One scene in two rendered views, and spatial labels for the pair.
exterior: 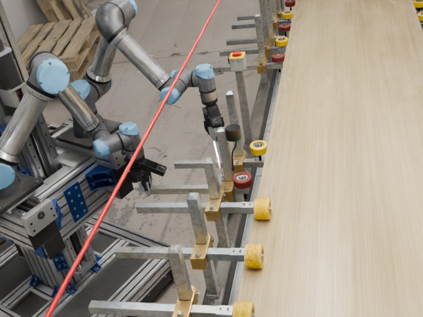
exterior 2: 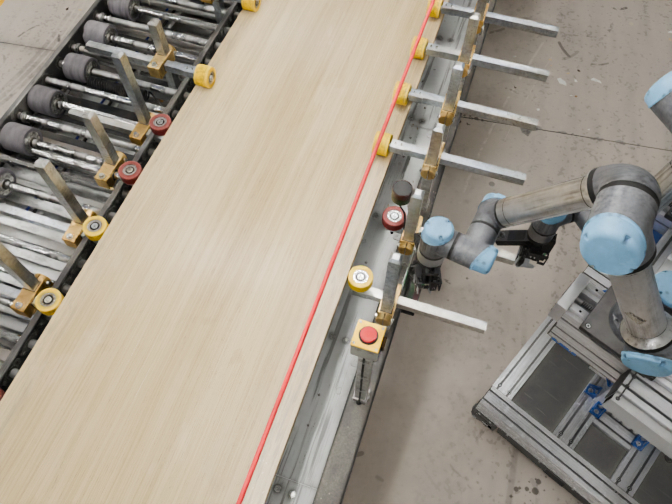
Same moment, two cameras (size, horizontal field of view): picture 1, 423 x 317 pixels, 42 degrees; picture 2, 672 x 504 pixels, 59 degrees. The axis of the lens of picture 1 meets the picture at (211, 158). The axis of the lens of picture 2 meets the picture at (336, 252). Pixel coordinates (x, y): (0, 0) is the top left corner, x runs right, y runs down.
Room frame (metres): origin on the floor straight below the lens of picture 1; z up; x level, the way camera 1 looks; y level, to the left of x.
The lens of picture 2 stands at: (2.92, -0.26, 2.55)
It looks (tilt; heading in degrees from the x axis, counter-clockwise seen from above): 61 degrees down; 182
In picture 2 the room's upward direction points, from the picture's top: straight up
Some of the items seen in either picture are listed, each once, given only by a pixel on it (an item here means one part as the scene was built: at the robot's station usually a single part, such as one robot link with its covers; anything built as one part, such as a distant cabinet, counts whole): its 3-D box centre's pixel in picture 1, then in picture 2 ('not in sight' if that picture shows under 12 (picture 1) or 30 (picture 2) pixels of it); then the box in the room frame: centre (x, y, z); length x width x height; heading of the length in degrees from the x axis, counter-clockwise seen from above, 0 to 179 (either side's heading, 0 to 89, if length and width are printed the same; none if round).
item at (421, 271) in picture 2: (211, 110); (428, 269); (2.16, -0.04, 1.09); 0.09 x 0.08 x 0.12; 3
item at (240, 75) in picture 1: (244, 109); (363, 374); (2.41, -0.21, 0.93); 0.05 x 0.05 x 0.45; 73
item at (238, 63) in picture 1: (238, 62); (367, 341); (2.41, -0.21, 1.18); 0.07 x 0.07 x 0.08; 73
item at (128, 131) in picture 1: (129, 136); (551, 215); (1.99, 0.32, 1.13); 0.09 x 0.08 x 0.11; 113
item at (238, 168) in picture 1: (239, 161); (388, 303); (2.14, -0.13, 0.81); 0.14 x 0.06 x 0.05; 163
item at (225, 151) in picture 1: (229, 176); (409, 234); (1.92, -0.06, 0.88); 0.04 x 0.04 x 0.48; 73
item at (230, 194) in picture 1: (230, 186); (409, 234); (1.90, -0.06, 0.85); 0.14 x 0.06 x 0.05; 163
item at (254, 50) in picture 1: (252, 51); not in sight; (3.34, -0.39, 0.84); 0.44 x 0.03 x 0.04; 73
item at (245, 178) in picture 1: (243, 187); (393, 224); (1.86, -0.11, 0.85); 0.08 x 0.08 x 0.11
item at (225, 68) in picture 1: (247, 67); not in sight; (3.11, -0.32, 0.84); 0.44 x 0.03 x 0.04; 73
